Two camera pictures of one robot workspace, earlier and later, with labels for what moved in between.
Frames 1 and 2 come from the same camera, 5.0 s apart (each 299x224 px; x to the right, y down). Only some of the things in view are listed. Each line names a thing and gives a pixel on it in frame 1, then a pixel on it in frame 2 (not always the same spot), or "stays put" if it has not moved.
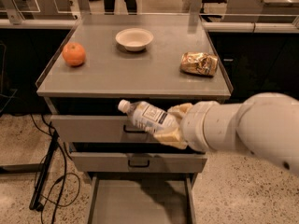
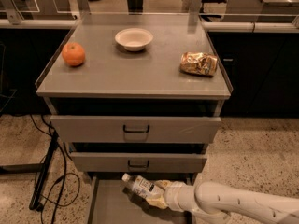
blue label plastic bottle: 149,116 to 143,186
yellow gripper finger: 173,138 to 158,202
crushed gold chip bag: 199,63 stays put
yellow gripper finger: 180,109 to 163,183
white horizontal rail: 65,23 stays put
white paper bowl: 134,39 stays put
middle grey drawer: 138,162 stays put
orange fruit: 73,54 stays put
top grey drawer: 98,129 stays put
